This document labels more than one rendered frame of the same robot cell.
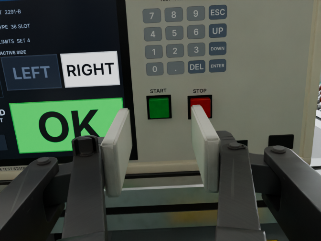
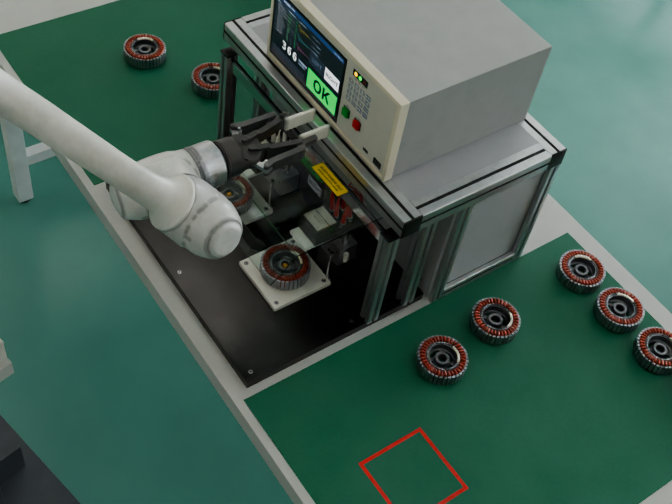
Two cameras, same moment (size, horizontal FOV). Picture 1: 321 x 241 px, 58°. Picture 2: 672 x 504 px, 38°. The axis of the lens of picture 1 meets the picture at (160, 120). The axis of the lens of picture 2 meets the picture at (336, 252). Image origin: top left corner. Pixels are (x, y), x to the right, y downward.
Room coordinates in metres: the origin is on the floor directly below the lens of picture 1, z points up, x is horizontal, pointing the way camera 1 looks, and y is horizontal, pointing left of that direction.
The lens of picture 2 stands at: (-0.74, -1.08, 2.50)
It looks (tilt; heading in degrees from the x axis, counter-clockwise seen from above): 50 degrees down; 46
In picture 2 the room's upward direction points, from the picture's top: 11 degrees clockwise
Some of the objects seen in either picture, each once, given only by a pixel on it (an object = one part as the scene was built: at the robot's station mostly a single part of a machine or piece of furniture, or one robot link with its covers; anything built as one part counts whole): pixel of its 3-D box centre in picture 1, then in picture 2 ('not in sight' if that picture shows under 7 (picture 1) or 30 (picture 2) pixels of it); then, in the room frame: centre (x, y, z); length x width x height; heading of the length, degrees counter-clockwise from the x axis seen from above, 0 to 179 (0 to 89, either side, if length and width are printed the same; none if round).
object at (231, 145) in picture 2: not in sight; (239, 153); (0.01, 0.00, 1.18); 0.09 x 0.08 x 0.07; 179
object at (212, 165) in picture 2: not in sight; (205, 166); (-0.06, 0.00, 1.18); 0.09 x 0.06 x 0.09; 89
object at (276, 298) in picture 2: not in sight; (284, 273); (0.13, -0.04, 0.78); 0.15 x 0.15 x 0.01; 89
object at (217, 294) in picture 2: not in sight; (261, 239); (0.15, 0.09, 0.76); 0.64 x 0.47 x 0.02; 89
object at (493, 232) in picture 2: not in sight; (490, 230); (0.53, -0.24, 0.91); 0.28 x 0.03 x 0.32; 179
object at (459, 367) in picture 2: not in sight; (441, 359); (0.30, -0.40, 0.77); 0.11 x 0.11 x 0.04
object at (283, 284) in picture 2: not in sight; (285, 266); (0.13, -0.03, 0.80); 0.11 x 0.11 x 0.04
